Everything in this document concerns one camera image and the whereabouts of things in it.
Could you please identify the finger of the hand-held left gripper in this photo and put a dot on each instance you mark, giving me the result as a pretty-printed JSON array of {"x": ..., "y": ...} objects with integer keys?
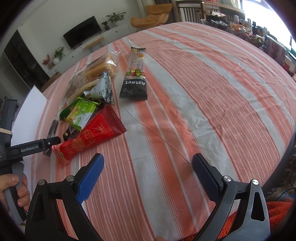
[{"x": 52, "y": 141}]

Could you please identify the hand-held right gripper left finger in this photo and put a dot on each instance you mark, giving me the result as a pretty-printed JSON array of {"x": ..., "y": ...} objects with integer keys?
[{"x": 92, "y": 176}]

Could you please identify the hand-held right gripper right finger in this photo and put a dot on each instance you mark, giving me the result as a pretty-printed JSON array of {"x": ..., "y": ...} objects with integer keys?
[{"x": 205, "y": 178}]

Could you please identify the small dark brown snack packet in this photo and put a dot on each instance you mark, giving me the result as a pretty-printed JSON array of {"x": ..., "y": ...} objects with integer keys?
[{"x": 53, "y": 128}]

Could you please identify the dark chocolate snack packet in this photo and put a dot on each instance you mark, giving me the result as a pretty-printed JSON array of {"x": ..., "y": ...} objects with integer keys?
[{"x": 70, "y": 133}]

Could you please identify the white box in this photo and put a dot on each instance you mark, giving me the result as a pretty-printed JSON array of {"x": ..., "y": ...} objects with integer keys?
[{"x": 30, "y": 111}]

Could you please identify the green snack packet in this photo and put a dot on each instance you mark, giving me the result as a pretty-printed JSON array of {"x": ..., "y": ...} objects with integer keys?
[{"x": 79, "y": 113}]

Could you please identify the red snack packet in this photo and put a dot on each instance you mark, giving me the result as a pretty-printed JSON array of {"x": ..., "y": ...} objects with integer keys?
[{"x": 92, "y": 134}]

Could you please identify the long black snack packet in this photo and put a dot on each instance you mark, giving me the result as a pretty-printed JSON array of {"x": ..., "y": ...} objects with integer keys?
[{"x": 135, "y": 89}]

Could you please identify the person's left hand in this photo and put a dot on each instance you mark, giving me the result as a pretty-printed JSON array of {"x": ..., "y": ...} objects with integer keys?
[{"x": 9, "y": 183}]

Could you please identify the brown cardboard box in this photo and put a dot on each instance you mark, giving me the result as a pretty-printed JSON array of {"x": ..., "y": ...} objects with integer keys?
[{"x": 52, "y": 80}]

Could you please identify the clear bag of brown pastries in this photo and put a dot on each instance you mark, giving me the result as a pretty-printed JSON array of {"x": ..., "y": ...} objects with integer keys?
[{"x": 81, "y": 82}]

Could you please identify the white blue triangular snack packet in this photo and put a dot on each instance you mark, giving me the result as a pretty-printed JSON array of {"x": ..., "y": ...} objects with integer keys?
[{"x": 103, "y": 89}]

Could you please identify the orange white striped cloth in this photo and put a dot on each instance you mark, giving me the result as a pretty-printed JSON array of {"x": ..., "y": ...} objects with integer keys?
[{"x": 196, "y": 104}]

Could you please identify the floral patterned cloth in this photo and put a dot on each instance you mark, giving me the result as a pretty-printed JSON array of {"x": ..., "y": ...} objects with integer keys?
[{"x": 283, "y": 191}]

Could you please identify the red flower plant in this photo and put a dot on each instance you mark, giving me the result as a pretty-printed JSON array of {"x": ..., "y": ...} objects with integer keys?
[{"x": 47, "y": 60}]

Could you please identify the red fuzzy blanket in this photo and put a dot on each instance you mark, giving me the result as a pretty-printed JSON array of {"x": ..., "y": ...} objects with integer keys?
[{"x": 277, "y": 215}]

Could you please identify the black cabinet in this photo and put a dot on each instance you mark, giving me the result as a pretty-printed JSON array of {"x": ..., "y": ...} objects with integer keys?
[{"x": 23, "y": 60}]

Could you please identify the green plant in white vase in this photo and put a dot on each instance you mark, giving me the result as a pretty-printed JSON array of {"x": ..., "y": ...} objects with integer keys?
[{"x": 59, "y": 54}]

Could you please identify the small wooden hairpin-leg table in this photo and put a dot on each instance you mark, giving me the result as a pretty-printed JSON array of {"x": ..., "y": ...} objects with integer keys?
[{"x": 93, "y": 42}]

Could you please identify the black flat television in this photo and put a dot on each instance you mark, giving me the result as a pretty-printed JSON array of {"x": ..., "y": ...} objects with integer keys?
[{"x": 82, "y": 32}]

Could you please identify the white television cabinet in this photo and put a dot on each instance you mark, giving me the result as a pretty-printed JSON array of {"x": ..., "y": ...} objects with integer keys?
[{"x": 118, "y": 31}]

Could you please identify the small plant in dark pot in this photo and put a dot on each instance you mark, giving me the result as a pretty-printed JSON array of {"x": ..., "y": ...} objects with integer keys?
[{"x": 106, "y": 24}]

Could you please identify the large green potted plant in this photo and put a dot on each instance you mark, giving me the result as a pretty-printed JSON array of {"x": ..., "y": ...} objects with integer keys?
[{"x": 115, "y": 16}]

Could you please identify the cluttered table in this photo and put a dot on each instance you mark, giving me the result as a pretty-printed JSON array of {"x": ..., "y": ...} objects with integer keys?
[{"x": 249, "y": 30}]

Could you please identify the orange lounge chair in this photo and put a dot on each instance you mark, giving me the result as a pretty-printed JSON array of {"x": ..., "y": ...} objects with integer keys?
[{"x": 150, "y": 17}]

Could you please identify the wooden slatted chair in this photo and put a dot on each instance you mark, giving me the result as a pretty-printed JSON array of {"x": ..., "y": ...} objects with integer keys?
[{"x": 189, "y": 10}]

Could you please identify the wooden sideboard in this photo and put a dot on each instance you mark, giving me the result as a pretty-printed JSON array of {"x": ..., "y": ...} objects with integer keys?
[{"x": 226, "y": 9}]

